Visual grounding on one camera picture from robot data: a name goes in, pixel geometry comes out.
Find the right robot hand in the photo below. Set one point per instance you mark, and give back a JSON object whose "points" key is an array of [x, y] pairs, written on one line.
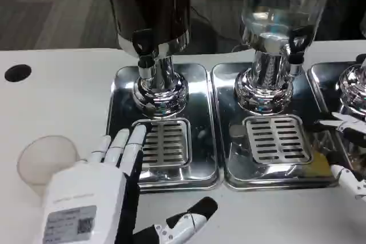
{"points": [[350, 125]]}

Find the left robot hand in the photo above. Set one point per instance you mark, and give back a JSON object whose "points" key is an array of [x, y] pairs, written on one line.
{"points": [[77, 198]]}

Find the clear ribbed glass cup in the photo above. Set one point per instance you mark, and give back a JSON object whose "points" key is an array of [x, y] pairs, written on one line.
{"points": [[43, 155]]}

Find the chrome dispenser base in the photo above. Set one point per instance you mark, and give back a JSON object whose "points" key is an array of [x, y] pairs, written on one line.
{"points": [[354, 84]]}

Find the steel drip tray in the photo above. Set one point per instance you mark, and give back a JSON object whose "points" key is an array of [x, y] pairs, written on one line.
{"points": [[323, 78], [200, 98], [226, 98]]}

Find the steel slotted drip grid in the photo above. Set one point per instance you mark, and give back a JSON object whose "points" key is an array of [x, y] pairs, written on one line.
{"points": [[271, 141], [171, 141]]}

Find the clear drink dispenser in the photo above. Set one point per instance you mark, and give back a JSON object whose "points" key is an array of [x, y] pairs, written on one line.
{"points": [[271, 84]]}

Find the black tap of clear dispenser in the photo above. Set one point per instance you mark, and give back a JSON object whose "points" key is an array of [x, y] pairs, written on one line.
{"points": [[297, 41]]}

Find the black round counter hole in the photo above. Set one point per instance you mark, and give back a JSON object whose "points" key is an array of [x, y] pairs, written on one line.
{"points": [[17, 72]]}

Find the black tap of dark dispenser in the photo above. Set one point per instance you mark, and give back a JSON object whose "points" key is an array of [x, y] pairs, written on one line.
{"points": [[143, 41]]}

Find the dark drink dispenser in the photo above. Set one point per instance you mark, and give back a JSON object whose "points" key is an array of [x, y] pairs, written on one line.
{"points": [[148, 12]]}

